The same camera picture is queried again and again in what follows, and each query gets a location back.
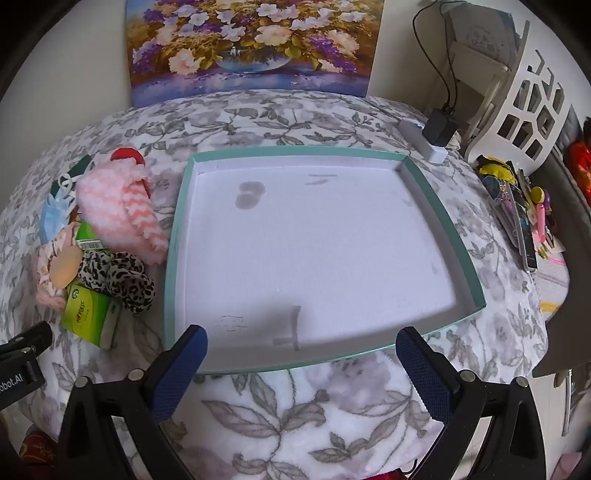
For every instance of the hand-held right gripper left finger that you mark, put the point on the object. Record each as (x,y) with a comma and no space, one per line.
(182,369)

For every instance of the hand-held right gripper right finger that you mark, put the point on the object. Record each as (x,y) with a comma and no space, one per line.
(422,369)

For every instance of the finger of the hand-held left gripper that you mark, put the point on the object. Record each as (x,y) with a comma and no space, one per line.
(27,341)

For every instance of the green tissue pack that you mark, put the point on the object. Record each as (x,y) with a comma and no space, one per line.
(87,235)
(87,314)

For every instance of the pink floral cloth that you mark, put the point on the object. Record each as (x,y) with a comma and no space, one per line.
(46,272)

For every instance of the beige powder puff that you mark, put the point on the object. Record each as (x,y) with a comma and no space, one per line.
(64,267)

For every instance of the leopard print scrunchie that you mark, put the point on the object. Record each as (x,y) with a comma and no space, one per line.
(122,281)

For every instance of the blue face mask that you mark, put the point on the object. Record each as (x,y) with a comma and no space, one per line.
(53,219)

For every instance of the pink chevron fuzzy sock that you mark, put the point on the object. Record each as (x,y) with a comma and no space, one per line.
(117,207)

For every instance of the teal shallow box tray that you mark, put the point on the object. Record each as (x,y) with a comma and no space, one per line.
(314,249)

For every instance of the red round soft piece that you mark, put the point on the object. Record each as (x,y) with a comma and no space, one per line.
(128,156)

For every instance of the red printed cloth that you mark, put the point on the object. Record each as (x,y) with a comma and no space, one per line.
(39,447)

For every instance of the grey floral blanket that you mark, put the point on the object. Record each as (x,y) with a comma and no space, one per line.
(300,429)

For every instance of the black phone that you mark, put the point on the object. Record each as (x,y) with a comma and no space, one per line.
(528,249)

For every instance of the pink white paper sheet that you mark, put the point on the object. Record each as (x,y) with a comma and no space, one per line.
(554,277)

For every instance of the grey sofa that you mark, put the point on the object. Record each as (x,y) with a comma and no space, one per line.
(570,286)

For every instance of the pink toy pen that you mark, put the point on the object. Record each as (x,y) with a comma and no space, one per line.
(540,226)

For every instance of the yellow purple toy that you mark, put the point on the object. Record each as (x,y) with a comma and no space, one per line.
(539,196)

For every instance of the yellow plush toy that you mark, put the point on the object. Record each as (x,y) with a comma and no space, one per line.
(497,168)

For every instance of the white power strip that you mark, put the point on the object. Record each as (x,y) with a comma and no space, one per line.
(434,150)

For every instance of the black power adapter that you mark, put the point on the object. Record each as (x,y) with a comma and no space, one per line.
(441,127)

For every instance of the red garment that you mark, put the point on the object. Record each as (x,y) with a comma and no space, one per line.
(581,170)

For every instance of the flower painting canvas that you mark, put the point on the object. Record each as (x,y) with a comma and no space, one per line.
(254,46)

